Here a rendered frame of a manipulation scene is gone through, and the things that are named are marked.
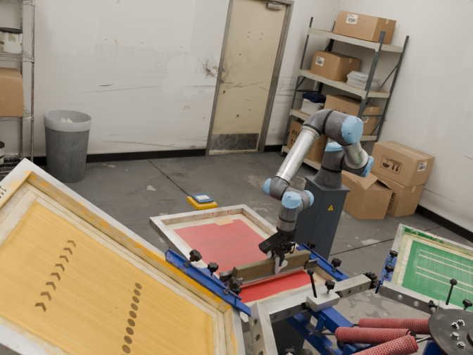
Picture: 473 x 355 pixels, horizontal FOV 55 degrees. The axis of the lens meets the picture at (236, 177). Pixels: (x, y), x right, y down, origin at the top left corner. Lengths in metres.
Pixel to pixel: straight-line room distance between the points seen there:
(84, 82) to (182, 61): 1.19
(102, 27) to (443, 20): 3.76
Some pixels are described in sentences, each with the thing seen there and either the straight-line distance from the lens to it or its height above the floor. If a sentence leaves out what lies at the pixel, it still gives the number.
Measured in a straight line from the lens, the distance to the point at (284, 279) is 2.07.
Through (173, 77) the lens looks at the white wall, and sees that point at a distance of 5.64.
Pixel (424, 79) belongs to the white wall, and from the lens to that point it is 5.96.
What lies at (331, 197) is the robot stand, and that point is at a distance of 2.53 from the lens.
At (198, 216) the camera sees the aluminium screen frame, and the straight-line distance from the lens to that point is 2.39.
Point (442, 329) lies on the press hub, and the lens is 1.46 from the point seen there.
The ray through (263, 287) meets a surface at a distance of 1.98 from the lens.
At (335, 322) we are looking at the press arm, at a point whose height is 1.04.
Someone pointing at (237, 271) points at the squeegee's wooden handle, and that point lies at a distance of 1.87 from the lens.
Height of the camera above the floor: 2.06
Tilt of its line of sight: 21 degrees down
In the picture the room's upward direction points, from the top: 11 degrees clockwise
